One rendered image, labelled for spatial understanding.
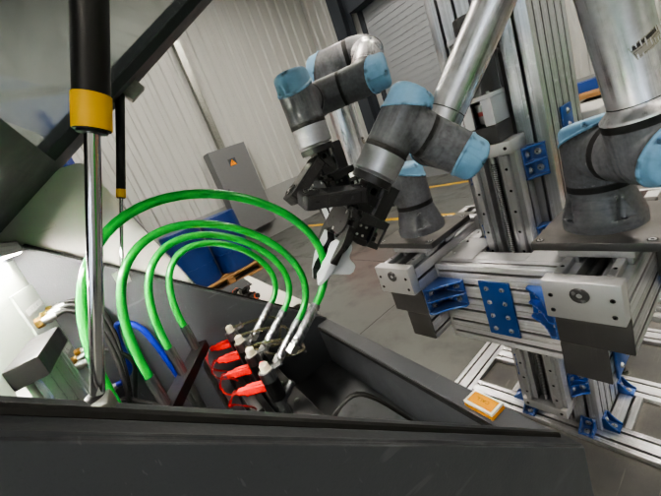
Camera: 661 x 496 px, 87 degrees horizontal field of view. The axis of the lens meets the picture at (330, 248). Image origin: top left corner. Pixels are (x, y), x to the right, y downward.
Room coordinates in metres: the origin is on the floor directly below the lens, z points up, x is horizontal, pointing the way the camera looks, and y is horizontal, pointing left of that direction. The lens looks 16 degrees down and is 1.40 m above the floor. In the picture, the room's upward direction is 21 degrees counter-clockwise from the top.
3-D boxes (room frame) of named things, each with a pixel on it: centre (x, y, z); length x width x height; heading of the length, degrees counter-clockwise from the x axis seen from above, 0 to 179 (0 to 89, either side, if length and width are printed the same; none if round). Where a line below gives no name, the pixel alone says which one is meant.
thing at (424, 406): (0.63, -0.04, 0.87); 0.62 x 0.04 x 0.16; 26
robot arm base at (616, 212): (0.69, -0.59, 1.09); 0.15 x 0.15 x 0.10
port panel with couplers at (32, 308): (0.63, 0.52, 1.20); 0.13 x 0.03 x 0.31; 26
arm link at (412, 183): (1.11, -0.30, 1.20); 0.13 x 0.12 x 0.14; 70
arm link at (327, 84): (0.86, -0.10, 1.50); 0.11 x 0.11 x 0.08; 70
